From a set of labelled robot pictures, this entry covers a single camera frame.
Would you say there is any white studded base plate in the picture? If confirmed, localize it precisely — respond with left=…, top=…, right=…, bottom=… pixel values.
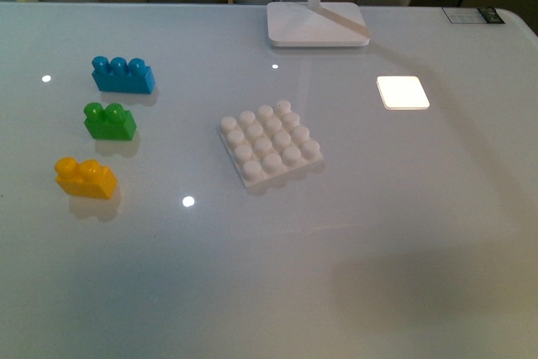
left=219, top=100, right=323, bottom=188

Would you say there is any blue three-stud block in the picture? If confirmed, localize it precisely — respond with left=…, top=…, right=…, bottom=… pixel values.
left=92, top=56, right=156, bottom=94

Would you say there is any yellow two-stud block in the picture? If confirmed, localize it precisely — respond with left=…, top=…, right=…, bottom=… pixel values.
left=55, top=156, right=118, bottom=199

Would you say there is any green two-stud block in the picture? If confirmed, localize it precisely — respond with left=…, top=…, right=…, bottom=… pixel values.
left=83, top=103, right=137, bottom=140

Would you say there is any table label sticker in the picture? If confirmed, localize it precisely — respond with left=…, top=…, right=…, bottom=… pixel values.
left=442, top=7, right=504, bottom=24

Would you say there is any white desk lamp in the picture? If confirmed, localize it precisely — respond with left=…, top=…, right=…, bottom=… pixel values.
left=266, top=0, right=370, bottom=48

